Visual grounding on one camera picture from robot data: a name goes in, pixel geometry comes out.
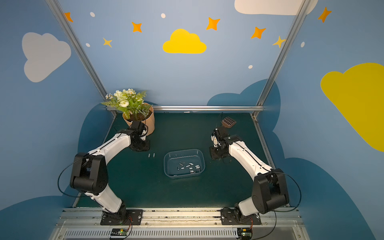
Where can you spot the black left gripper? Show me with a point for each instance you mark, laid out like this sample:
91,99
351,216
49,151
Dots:
139,145

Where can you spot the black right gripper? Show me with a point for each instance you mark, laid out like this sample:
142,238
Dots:
217,151

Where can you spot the teal plastic storage box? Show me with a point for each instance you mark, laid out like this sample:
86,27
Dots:
184,163

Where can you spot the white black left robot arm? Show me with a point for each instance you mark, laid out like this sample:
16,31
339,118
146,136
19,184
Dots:
90,174

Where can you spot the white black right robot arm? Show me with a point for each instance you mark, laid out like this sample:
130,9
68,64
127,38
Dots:
269,185

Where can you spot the terracotta ribbed flower pot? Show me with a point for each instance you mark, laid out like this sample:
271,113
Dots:
149,121

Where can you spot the brown grid brush tool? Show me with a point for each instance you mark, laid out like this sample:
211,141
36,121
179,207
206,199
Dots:
228,122

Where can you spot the artificial white flower plant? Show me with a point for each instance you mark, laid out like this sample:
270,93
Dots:
130,103

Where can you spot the right green circuit board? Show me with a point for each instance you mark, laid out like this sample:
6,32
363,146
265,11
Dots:
244,234

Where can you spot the green circuit board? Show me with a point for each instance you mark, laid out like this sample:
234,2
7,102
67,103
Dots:
244,234
119,232

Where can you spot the left green circuit board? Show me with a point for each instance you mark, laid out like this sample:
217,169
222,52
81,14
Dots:
119,232

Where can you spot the aluminium back frame rail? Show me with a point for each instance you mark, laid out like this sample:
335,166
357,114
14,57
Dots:
209,108

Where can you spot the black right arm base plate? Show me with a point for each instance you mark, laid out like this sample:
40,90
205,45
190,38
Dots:
233,216

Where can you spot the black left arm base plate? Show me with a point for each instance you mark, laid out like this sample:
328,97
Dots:
122,218

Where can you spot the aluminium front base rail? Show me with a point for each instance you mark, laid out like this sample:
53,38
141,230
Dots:
177,224

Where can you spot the aluminium left corner post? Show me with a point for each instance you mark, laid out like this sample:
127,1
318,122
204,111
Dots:
65,24

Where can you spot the aluminium corner post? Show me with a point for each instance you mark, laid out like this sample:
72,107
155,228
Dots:
303,11
65,24

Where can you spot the aluminium right corner post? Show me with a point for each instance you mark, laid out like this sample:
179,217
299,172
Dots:
303,11

